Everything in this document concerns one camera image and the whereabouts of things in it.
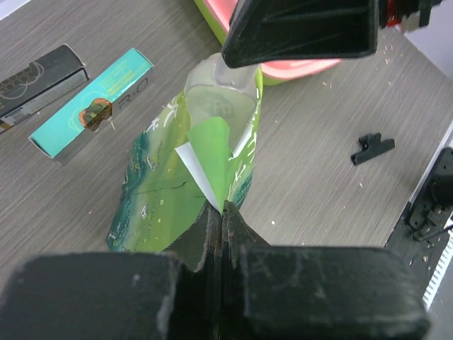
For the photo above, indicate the aluminium frame rail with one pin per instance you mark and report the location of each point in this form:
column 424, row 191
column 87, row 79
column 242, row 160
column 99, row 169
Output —
column 434, row 262

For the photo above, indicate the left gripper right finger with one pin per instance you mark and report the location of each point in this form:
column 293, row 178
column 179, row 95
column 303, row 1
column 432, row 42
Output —
column 314, row 292

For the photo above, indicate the green cat litter bag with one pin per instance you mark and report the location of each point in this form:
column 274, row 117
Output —
column 175, row 169

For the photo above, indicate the clear plastic scoop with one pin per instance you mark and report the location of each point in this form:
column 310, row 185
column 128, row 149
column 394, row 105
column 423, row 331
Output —
column 212, row 90

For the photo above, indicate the black bag clip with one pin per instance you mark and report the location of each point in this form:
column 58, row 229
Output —
column 372, row 146

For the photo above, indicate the pink green litter box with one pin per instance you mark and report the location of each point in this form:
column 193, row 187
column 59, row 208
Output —
column 217, row 14

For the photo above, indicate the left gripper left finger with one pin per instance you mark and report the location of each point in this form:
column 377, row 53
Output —
column 172, row 294

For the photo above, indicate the black rectangular box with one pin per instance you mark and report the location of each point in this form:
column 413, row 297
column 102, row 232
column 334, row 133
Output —
column 41, row 83

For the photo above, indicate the teal rectangular box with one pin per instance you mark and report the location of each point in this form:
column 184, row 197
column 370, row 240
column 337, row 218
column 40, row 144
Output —
column 62, row 136

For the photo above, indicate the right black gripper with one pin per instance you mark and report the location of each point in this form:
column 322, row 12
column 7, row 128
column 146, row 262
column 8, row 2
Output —
column 273, row 30

